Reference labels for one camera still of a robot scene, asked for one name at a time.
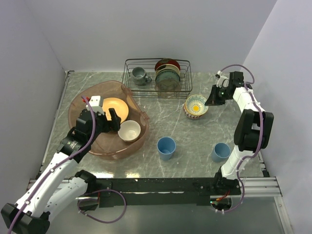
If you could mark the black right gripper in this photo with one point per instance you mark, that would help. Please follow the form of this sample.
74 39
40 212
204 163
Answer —
213 100

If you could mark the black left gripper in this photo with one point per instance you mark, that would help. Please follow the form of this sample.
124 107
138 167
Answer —
110 125

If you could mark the plain white ceramic bowl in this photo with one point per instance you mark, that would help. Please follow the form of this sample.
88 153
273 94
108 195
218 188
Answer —
129 131

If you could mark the tan bottom plate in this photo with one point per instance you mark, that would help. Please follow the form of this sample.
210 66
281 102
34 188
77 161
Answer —
120 107

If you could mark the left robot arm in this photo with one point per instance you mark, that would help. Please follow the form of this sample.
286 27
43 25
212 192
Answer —
38 207

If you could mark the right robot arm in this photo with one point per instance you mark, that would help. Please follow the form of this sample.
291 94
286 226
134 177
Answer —
252 132

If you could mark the pink transparent plastic bin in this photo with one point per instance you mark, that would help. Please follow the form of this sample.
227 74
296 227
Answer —
110 146

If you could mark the yellow blue sun bowl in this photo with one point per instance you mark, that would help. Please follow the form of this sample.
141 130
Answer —
193 99

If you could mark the red zigzag bottom bowl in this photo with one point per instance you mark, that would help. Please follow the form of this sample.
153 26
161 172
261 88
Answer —
195 111

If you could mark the beige crackle plate in rack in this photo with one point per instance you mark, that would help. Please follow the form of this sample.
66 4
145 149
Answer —
167 85

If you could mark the blue plastic cup right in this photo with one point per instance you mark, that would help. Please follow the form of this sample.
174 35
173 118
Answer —
220 152

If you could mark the blue plastic cup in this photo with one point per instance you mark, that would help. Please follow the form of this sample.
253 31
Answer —
166 146
220 152

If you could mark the grey ceramic mug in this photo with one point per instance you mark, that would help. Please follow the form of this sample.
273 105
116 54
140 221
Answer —
140 77

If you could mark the blue plastic cup left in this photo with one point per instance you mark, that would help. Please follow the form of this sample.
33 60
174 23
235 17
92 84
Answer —
166 146

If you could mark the cream plate in rack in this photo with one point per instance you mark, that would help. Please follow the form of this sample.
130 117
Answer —
167 67

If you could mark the red floral plate in rack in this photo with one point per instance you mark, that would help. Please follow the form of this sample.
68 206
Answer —
166 61

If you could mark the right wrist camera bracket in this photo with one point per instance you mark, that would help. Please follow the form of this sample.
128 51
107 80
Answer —
223 81

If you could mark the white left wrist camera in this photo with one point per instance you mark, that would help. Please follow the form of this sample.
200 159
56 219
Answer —
96 103

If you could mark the metal wire dish rack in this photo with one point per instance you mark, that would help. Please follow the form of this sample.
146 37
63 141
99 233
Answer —
148 89

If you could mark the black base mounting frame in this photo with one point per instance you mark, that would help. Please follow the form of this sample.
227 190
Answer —
159 191

